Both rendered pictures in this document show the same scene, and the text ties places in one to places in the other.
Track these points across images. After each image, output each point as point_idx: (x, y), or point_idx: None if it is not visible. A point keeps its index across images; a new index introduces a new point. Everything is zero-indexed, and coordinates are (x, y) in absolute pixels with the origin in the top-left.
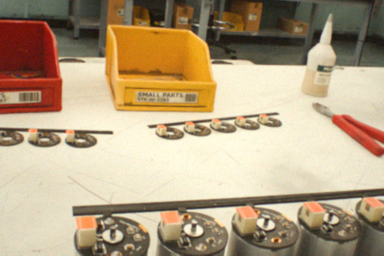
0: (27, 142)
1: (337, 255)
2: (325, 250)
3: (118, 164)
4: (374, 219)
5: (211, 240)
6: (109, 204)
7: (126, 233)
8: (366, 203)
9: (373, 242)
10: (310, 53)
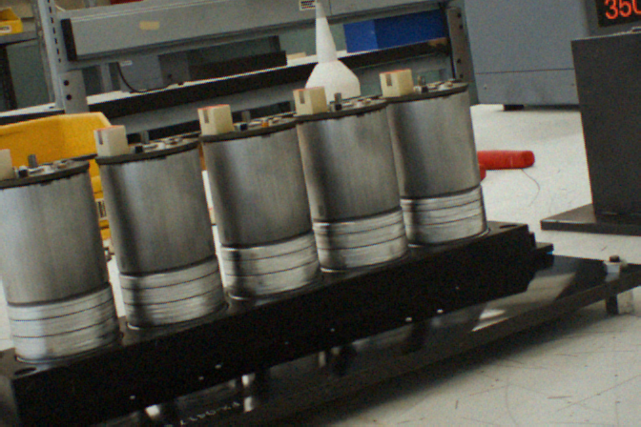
0: None
1: (363, 137)
2: (343, 135)
3: (4, 310)
4: (403, 91)
5: (174, 141)
6: (10, 339)
7: (53, 167)
8: (385, 77)
9: (415, 122)
10: (308, 87)
